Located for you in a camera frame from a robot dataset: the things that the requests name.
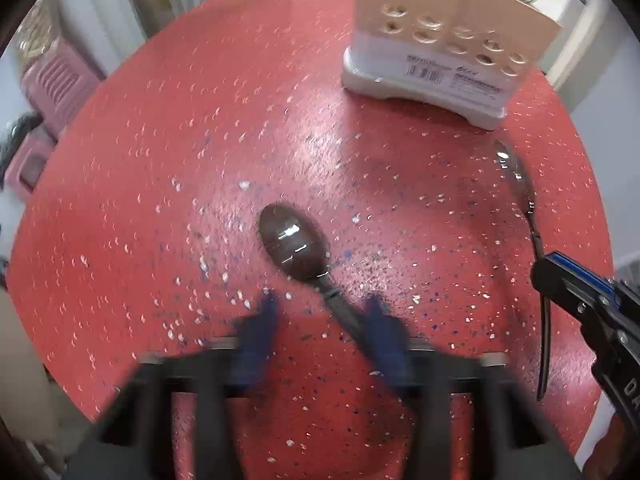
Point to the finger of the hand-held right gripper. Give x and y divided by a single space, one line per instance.
552 282
580 272

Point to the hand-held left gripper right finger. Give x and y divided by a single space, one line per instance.
387 345

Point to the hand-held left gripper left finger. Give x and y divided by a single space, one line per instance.
257 340

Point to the large metal spoon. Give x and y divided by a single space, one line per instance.
515 170
292 242

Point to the beige utensil holder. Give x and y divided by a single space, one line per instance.
425 10

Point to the pink plastic stool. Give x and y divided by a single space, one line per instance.
30 165
60 85

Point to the black plastic bag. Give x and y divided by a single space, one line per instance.
17 130

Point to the clear bag of nuts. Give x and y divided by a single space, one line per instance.
32 30

